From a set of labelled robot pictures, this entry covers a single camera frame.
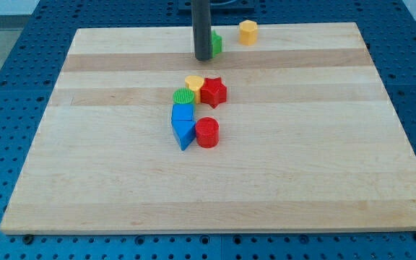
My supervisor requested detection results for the yellow heart block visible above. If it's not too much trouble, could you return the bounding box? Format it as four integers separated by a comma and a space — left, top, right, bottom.
185, 75, 204, 104

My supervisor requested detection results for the red star block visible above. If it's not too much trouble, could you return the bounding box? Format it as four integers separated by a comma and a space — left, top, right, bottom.
200, 77, 227, 108

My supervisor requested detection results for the green star block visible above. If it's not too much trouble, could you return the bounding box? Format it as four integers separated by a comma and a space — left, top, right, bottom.
211, 30, 222, 58

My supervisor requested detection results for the red cylinder block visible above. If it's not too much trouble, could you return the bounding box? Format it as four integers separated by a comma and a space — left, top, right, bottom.
195, 117, 220, 148

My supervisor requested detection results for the blue triangle block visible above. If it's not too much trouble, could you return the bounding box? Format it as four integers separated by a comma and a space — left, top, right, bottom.
171, 121, 196, 151

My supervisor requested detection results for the blue cube block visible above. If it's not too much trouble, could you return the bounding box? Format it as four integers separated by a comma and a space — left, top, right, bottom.
171, 104, 195, 121

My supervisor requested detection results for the green cylinder block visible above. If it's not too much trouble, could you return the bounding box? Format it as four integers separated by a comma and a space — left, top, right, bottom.
173, 88, 195, 105

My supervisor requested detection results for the light wooden board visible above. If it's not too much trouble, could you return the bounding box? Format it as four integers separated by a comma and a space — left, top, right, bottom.
0, 22, 416, 235

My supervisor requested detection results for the yellow hexagon block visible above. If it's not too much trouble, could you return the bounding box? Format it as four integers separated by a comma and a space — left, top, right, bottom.
238, 20, 258, 46

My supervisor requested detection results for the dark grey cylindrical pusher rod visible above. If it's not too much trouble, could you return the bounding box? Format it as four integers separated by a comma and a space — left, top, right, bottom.
191, 0, 212, 61

